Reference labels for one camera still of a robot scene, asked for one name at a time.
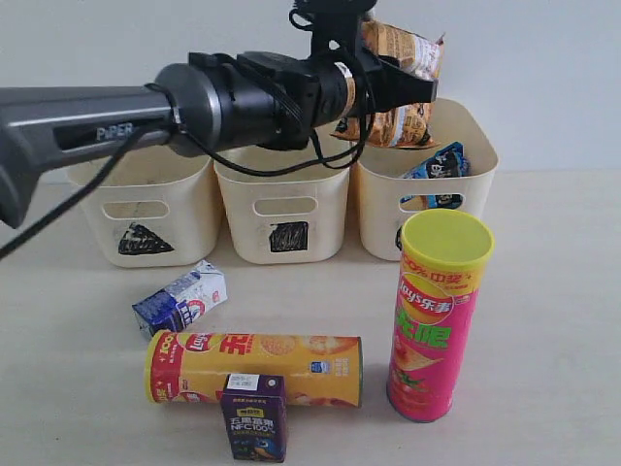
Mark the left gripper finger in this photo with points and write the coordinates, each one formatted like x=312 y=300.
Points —
x=400 y=88

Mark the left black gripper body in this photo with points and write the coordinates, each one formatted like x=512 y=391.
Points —
x=375 y=79

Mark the orange snack bag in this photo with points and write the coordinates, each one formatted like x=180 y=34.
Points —
x=406 y=127

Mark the blue snack bag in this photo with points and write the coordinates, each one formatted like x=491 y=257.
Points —
x=448 y=162

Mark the pink Lay's chip can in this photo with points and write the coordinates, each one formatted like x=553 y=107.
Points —
x=444 y=255

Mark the yellow Lay's chip can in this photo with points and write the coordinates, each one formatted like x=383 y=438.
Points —
x=193 y=367

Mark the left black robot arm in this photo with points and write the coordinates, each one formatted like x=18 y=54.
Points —
x=213 y=102

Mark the right cream bin, circle mark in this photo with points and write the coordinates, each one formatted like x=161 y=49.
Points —
x=385 y=200

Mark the middle cream bin, square mark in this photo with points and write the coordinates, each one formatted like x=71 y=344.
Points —
x=294 y=218

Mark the left cream bin, triangle mark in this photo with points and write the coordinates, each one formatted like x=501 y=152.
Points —
x=156 y=209

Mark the blue white milk carton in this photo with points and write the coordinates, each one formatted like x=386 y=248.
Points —
x=183 y=301

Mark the purple juice carton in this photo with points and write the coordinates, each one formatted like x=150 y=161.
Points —
x=254 y=412

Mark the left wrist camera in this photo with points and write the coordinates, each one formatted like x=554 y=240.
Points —
x=334 y=25

